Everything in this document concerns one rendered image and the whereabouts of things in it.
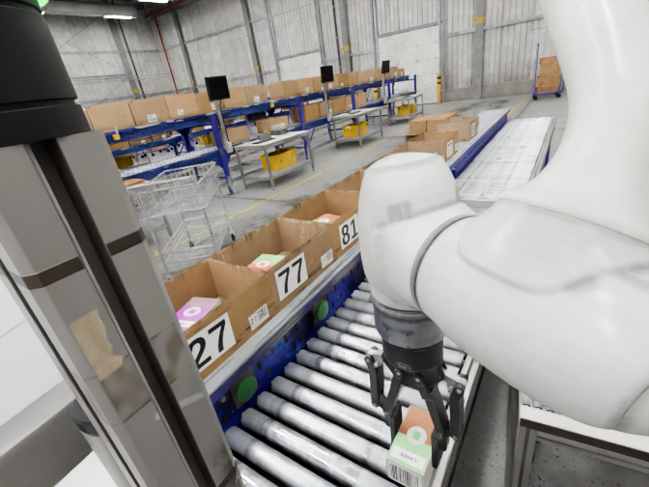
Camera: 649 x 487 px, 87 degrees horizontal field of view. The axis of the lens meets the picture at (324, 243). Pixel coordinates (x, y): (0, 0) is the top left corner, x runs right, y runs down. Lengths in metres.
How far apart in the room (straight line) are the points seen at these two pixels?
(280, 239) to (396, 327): 1.21
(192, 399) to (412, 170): 0.24
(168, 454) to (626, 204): 0.27
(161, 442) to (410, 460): 0.44
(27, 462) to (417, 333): 0.32
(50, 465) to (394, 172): 0.32
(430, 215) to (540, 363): 0.14
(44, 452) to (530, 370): 0.28
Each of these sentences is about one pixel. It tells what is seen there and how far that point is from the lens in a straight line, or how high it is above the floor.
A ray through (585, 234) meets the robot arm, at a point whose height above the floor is 1.46.
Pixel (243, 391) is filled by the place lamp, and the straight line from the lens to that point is 1.05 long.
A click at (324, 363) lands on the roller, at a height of 0.75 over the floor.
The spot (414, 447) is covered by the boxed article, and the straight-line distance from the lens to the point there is 0.59.
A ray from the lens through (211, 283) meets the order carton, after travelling 1.34.
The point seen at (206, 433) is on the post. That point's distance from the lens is 0.20.
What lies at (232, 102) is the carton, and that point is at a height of 1.47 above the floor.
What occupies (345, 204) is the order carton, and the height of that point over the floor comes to 0.98.
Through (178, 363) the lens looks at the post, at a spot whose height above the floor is 1.45.
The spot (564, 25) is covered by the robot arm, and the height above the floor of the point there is 1.57.
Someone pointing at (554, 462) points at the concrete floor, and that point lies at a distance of 1.95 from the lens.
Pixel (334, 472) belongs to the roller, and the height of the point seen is 0.74.
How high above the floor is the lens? 1.55
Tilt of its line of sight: 25 degrees down
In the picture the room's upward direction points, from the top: 9 degrees counter-clockwise
